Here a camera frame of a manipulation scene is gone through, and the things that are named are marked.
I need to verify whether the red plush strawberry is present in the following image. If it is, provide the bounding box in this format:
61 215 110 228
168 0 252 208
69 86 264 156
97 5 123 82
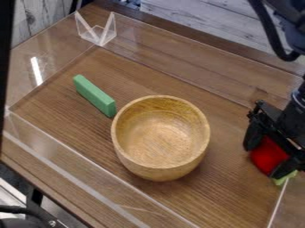
250 136 298 186

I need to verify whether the clear acrylic tray enclosure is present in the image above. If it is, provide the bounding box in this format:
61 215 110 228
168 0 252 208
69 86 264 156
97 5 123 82
1 7 300 228

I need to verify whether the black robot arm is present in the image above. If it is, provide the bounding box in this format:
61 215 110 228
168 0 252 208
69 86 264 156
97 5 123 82
243 77 305 180

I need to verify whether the black cable on robot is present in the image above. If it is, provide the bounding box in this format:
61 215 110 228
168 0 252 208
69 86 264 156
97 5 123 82
247 0 305 62

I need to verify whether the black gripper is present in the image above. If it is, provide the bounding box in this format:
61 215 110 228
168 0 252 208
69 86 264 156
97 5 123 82
243 100 305 179

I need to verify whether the wooden bowl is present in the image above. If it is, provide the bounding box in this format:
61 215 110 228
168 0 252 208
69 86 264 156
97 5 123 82
110 95 211 182

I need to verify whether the green rectangular block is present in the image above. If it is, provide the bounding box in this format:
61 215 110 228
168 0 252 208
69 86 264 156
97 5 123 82
72 75 116 118

